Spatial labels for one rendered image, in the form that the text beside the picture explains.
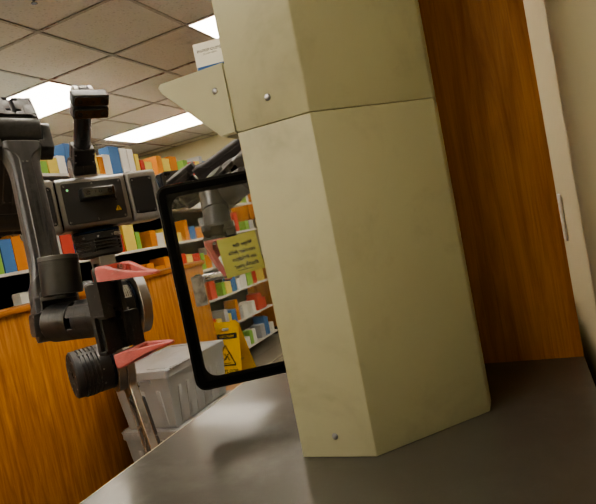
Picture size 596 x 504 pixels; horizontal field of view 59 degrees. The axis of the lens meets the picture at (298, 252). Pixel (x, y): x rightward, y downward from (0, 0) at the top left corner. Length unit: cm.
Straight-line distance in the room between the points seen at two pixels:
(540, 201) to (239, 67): 58
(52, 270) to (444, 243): 57
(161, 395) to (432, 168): 241
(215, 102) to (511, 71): 54
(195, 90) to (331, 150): 22
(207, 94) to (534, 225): 61
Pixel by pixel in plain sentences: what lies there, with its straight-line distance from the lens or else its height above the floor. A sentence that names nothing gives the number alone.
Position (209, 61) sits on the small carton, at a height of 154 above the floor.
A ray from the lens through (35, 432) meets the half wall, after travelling 297.
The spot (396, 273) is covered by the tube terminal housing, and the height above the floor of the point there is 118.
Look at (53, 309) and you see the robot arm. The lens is 85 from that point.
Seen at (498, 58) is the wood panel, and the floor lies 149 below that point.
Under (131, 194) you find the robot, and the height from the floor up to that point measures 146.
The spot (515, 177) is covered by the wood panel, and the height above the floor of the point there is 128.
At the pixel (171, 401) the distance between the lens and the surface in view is 298.
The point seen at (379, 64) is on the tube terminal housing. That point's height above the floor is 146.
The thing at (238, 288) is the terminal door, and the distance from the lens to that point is 102.
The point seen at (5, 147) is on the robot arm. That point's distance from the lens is 107.
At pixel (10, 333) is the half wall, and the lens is 288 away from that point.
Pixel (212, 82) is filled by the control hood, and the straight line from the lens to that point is 79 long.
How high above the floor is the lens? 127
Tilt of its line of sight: 3 degrees down
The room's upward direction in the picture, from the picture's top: 11 degrees counter-clockwise
